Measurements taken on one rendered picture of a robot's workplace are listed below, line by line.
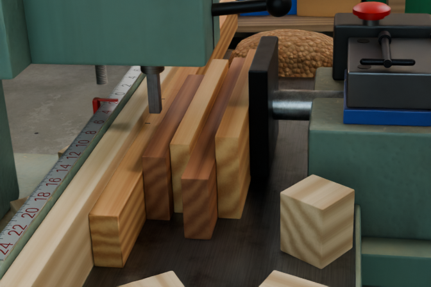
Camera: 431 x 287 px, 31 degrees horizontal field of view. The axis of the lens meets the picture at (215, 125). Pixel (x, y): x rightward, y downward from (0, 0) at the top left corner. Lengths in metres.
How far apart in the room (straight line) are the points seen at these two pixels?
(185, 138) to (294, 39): 0.32
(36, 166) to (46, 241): 0.45
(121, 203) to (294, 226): 0.11
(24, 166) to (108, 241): 0.41
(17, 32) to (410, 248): 0.33
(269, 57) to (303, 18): 2.86
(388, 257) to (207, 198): 0.15
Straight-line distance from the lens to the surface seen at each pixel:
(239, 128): 0.55
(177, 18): 0.56
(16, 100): 3.42
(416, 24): 0.65
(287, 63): 0.84
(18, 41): 0.58
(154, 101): 0.62
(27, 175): 0.89
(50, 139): 2.98
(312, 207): 0.49
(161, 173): 0.55
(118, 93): 0.66
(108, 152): 0.56
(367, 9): 0.63
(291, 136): 0.69
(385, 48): 0.59
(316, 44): 0.85
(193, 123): 0.58
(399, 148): 0.57
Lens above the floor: 1.19
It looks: 23 degrees down
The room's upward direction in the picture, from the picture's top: 2 degrees counter-clockwise
